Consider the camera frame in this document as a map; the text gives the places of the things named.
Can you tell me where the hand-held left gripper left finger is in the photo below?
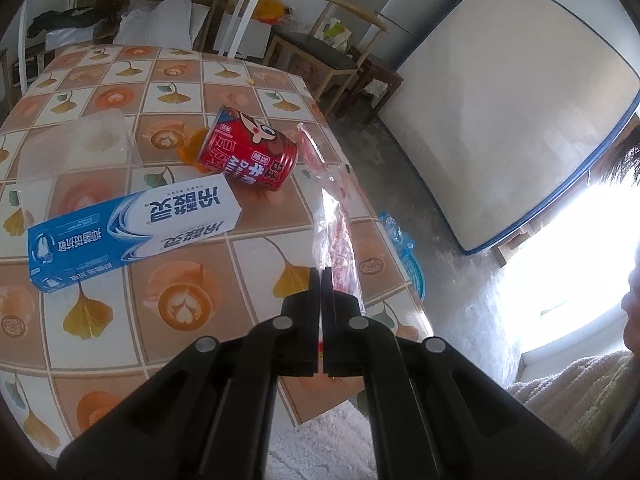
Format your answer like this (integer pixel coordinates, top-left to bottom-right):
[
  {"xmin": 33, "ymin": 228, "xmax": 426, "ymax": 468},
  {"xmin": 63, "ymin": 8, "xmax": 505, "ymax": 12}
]
[{"xmin": 57, "ymin": 267, "xmax": 321, "ymax": 480}]

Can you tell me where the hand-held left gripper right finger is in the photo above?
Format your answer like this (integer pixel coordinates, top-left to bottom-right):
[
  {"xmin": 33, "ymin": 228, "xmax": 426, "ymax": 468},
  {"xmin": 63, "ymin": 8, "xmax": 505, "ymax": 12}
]
[{"xmin": 320, "ymin": 266, "xmax": 586, "ymax": 480}]

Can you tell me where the clear wrapper with red print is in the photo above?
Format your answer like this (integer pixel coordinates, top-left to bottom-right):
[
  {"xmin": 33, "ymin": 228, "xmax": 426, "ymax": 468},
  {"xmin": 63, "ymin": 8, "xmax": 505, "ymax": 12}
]
[{"xmin": 297, "ymin": 121, "xmax": 365, "ymax": 313}]

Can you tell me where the blue plastic basket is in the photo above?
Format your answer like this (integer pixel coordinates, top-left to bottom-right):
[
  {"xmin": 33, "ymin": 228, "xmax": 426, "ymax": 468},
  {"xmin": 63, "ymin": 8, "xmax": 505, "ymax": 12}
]
[{"xmin": 385, "ymin": 240, "xmax": 427, "ymax": 304}]

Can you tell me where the light blue plastic bag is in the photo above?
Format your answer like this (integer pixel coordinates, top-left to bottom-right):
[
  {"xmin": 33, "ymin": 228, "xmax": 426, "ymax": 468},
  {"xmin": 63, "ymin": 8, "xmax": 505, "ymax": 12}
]
[{"xmin": 378, "ymin": 212, "xmax": 416, "ymax": 261}]

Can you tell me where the red drink can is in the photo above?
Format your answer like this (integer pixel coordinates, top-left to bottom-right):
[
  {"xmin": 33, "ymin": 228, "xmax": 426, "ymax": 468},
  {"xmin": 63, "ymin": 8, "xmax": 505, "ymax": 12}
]
[{"xmin": 197, "ymin": 105, "xmax": 299, "ymax": 194}]

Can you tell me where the blue and white toothpaste box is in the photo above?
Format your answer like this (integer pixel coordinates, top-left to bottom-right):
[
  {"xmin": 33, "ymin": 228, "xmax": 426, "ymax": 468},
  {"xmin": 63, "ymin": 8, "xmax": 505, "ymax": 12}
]
[{"xmin": 27, "ymin": 172, "xmax": 241, "ymax": 295}]

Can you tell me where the orange plastic cup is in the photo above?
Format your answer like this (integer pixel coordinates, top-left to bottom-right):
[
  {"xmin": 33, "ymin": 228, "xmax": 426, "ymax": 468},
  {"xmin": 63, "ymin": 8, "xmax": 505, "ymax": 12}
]
[{"xmin": 180, "ymin": 127, "xmax": 212, "ymax": 166}]

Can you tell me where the clear bag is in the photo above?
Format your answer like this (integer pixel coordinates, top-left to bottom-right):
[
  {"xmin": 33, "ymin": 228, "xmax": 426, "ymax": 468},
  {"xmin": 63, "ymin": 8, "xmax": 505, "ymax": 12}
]
[{"xmin": 15, "ymin": 110, "xmax": 134, "ymax": 186}]

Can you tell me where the leaf-print checkered tablecloth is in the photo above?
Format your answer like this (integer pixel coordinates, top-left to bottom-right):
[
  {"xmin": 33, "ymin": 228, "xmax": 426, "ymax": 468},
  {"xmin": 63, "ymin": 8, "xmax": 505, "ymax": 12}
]
[{"xmin": 0, "ymin": 45, "xmax": 433, "ymax": 456}]

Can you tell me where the white fluffy rug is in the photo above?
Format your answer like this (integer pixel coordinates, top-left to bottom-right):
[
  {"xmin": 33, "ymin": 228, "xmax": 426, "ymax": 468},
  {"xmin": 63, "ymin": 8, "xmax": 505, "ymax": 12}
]
[{"xmin": 267, "ymin": 400, "xmax": 381, "ymax": 480}]

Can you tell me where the dark wooden stool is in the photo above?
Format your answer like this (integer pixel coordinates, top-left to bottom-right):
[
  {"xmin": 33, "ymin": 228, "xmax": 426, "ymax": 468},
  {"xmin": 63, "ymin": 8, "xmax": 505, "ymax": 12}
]
[{"xmin": 350, "ymin": 52, "xmax": 405, "ymax": 123}]

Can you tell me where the person's cream fleece jacket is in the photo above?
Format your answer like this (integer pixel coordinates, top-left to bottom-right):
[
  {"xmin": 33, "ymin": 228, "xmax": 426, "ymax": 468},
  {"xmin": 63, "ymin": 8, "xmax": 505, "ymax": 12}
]
[{"xmin": 505, "ymin": 350, "xmax": 640, "ymax": 467}]

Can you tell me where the white mattress with blue trim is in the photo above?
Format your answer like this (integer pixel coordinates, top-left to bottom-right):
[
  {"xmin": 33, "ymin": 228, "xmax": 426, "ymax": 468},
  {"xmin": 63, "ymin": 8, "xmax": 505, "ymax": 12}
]
[{"xmin": 377, "ymin": 0, "xmax": 640, "ymax": 256}]

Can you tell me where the wooden chair with dark seat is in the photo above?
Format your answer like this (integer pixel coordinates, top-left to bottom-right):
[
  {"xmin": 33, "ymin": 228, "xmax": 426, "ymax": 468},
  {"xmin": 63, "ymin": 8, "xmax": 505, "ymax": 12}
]
[{"xmin": 262, "ymin": 0, "xmax": 388, "ymax": 116}]

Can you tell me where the white bag with green print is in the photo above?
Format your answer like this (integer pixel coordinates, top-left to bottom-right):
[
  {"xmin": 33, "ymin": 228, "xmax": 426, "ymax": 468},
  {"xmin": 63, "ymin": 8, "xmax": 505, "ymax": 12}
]
[{"xmin": 320, "ymin": 17, "xmax": 353, "ymax": 51}]

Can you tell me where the white carton box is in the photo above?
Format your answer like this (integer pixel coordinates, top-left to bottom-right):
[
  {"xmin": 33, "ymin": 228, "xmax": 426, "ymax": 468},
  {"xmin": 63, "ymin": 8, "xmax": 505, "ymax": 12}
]
[{"xmin": 220, "ymin": 10, "xmax": 281, "ymax": 61}]

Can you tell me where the person's head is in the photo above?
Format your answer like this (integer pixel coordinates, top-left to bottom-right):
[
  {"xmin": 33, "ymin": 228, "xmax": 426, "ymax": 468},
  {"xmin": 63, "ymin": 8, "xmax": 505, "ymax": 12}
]
[{"xmin": 590, "ymin": 142, "xmax": 640, "ymax": 355}]

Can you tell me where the yellow plush toy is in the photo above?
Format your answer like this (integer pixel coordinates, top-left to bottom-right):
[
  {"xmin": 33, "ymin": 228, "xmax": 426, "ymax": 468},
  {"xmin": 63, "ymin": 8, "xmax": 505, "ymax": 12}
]
[{"xmin": 255, "ymin": 0, "xmax": 293, "ymax": 23}]

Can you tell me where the white pillow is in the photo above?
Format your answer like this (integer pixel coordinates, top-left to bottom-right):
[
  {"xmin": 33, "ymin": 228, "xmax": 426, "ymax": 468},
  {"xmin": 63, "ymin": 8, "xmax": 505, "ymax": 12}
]
[{"xmin": 114, "ymin": 0, "xmax": 211, "ymax": 48}]

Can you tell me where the black clothing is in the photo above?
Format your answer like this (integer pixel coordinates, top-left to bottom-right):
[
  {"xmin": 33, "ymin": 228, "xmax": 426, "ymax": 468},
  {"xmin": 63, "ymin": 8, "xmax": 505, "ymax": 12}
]
[{"xmin": 25, "ymin": 7, "xmax": 126, "ymax": 38}]

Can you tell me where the white long table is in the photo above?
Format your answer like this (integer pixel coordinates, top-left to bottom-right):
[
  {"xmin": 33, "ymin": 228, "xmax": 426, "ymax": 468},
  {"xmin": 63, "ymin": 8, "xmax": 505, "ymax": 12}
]
[{"xmin": 17, "ymin": 0, "xmax": 275, "ymax": 92}]

